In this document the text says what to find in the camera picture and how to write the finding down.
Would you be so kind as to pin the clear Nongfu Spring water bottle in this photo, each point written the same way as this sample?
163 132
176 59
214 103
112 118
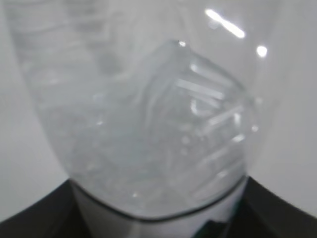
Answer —
147 104

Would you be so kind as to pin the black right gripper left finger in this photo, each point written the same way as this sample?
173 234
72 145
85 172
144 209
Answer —
55 216

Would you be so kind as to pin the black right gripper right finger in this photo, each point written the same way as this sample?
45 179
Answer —
262 214

